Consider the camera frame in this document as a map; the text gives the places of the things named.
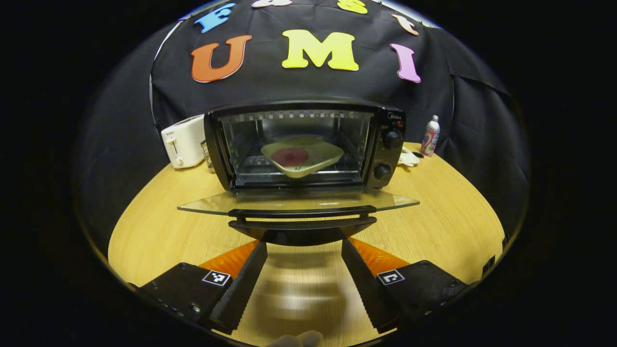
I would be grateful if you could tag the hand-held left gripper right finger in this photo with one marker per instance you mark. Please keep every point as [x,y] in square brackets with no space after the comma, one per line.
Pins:
[368,291]

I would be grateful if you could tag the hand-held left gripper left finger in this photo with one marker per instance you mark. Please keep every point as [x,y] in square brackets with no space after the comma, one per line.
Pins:
[243,291]

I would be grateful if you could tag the black electric oven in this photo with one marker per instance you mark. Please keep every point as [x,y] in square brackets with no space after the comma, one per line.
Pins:
[385,154]

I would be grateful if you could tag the pink round ham slice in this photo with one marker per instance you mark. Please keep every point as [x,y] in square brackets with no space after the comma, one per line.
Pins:
[289,156]

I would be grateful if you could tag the cream square plate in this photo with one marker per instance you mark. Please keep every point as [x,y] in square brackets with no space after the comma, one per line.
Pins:
[323,154]

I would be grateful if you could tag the white toaster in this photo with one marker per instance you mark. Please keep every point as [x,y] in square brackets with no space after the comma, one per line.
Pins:
[185,142]

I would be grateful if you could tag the black backdrop cloth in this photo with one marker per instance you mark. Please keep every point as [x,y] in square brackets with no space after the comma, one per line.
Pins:
[289,86]

